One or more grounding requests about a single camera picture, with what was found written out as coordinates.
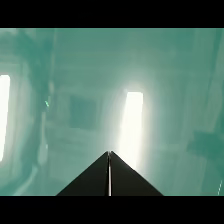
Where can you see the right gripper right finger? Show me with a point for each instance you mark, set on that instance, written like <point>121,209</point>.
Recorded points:
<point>130,181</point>

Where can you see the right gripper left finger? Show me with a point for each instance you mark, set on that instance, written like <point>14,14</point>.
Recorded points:
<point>91,181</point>

